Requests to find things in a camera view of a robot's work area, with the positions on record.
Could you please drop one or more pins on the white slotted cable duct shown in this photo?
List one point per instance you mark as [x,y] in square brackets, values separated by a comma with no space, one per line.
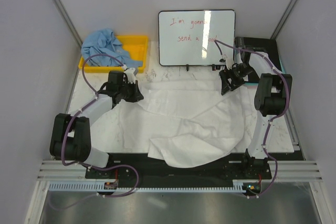
[107,187]

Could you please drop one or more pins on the blue long sleeve shirt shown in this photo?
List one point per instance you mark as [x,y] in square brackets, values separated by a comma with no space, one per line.
[108,49]

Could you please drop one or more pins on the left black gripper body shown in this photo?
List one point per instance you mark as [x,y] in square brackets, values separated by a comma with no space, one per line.
[128,92]

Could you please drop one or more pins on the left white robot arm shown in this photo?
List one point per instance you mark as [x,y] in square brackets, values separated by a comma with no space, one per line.
[71,135]

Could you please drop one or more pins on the white long sleeve shirt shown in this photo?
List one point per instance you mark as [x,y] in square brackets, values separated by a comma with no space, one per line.
[187,123]

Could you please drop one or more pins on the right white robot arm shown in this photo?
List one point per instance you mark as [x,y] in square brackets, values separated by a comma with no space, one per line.
[271,100]

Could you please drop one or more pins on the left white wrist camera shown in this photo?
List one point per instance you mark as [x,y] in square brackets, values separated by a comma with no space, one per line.
[131,75]

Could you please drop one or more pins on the whiteboard with red writing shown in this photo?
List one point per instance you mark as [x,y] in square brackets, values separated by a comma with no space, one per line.
[187,37]

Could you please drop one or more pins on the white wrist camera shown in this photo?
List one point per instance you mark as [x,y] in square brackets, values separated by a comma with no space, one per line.
[131,75]
[229,62]

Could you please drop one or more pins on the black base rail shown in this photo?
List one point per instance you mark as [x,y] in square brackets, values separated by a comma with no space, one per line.
[133,166]

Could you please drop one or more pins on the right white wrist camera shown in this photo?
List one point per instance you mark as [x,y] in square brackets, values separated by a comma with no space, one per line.
[229,62]

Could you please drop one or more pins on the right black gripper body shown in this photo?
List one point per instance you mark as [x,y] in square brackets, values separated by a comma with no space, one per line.
[235,74]

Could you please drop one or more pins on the yellow plastic bin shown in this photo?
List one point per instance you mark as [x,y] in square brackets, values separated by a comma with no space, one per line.
[135,45]

